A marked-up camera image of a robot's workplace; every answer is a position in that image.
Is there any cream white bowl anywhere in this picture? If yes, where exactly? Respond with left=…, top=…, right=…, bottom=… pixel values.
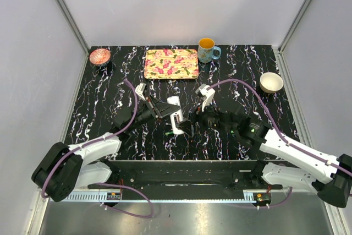
left=260, top=72, right=284, bottom=94

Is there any white remote control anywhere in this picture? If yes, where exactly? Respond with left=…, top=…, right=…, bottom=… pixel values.
left=167, top=96, right=184, bottom=135

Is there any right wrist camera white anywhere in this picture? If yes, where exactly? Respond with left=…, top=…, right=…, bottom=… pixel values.
left=195, top=84, right=215, bottom=112

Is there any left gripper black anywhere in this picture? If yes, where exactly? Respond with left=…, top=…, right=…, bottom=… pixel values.
left=127, top=95, right=180, bottom=133

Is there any blue mug yellow inside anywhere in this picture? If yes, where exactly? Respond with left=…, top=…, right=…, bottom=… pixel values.
left=197, top=37, right=222, bottom=63

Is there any red patterned bowl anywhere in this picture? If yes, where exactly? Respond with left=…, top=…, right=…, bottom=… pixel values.
left=89, top=48, right=111, bottom=66

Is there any floral yellow tray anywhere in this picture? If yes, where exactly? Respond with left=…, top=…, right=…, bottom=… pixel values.
left=144, top=49, right=199, bottom=80

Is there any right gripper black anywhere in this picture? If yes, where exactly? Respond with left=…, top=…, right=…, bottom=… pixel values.
left=177, top=98, right=237, bottom=138

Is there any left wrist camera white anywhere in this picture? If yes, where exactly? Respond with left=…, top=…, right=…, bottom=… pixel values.
left=135, top=83, right=146, bottom=101

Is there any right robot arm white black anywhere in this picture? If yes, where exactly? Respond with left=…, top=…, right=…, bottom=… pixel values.
left=171, top=106, right=351, bottom=208

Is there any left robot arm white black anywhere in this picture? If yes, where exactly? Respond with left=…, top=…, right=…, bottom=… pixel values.
left=31, top=96, right=181, bottom=202

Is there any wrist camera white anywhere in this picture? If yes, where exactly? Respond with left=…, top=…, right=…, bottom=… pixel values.
left=195, top=84, right=215, bottom=112
left=135, top=83, right=146, bottom=101

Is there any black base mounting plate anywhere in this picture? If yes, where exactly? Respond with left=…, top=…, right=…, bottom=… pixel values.
left=87, top=171, right=283, bottom=192

